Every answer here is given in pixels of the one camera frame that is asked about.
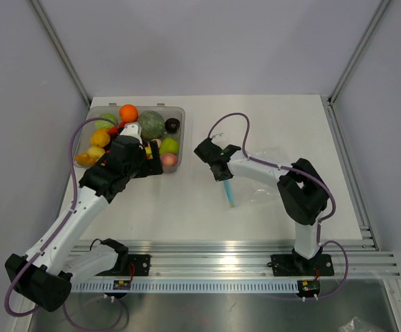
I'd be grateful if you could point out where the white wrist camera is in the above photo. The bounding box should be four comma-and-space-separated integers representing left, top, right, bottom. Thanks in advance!
211, 133, 224, 139
120, 122, 142, 141

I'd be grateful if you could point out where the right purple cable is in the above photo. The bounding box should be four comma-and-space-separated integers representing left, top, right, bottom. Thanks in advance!
207, 112, 350, 301

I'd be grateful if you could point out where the green melon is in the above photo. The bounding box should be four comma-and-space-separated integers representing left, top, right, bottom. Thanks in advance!
138, 111, 165, 140

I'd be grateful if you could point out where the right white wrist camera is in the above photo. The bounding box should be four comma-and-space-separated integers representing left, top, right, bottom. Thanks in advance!
211, 133, 224, 139

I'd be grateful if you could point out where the left aluminium frame post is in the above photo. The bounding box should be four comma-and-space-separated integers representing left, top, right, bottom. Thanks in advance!
28, 0, 92, 109

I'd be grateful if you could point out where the clear plastic food bin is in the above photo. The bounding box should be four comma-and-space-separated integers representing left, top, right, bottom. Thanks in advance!
74, 104, 185, 177

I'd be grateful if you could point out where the yellow lemon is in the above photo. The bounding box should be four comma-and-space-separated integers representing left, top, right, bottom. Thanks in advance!
91, 129, 111, 148

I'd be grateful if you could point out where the green apple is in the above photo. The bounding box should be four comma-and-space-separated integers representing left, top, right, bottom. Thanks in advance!
160, 138, 180, 155

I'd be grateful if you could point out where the orange fruit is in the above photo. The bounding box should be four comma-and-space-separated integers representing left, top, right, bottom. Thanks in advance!
119, 104, 139, 123

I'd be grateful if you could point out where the white slotted cable duct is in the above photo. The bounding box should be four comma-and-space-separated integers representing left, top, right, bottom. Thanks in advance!
72, 279, 299, 294

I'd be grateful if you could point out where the yellow pear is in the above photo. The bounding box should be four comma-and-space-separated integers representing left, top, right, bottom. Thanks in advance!
87, 146, 105, 161

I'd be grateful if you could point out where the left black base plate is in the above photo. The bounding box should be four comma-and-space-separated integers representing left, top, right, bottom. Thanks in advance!
116, 254, 151, 277

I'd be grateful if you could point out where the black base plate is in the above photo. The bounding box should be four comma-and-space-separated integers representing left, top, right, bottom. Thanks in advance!
267, 254, 335, 277
116, 254, 151, 277

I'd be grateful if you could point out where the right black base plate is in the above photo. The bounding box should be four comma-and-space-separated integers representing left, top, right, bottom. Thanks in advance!
267, 254, 335, 277

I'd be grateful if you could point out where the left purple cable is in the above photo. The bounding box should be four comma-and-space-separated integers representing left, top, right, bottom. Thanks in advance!
3, 116, 131, 329

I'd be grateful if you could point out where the dark avocado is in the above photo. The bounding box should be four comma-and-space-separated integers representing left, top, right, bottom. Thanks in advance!
165, 118, 180, 134

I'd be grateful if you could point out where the aluminium mounting rail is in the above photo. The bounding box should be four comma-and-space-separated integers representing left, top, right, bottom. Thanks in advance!
123, 238, 400, 279

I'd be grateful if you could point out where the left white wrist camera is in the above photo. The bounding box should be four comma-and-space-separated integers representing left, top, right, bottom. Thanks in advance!
120, 122, 142, 141

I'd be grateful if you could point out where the clear zip top bag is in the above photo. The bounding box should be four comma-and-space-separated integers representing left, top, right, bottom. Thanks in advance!
223, 147, 284, 209

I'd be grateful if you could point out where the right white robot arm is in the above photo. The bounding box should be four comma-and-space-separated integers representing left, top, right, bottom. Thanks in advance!
194, 138, 330, 274

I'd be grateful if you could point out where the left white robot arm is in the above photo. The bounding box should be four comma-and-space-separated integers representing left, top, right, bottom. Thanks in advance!
5, 134, 162, 312

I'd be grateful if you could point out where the purple cable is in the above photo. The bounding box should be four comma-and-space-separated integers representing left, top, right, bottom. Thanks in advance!
207, 112, 350, 301
3, 116, 131, 329

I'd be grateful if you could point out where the crumpled plastic bag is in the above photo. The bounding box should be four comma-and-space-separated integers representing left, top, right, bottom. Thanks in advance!
337, 317, 383, 332

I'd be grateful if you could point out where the green cabbage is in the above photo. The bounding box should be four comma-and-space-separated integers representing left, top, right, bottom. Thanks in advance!
95, 113, 118, 129

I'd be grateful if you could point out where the orange tangerine piece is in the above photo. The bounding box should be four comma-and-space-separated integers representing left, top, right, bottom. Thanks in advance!
75, 154, 96, 167

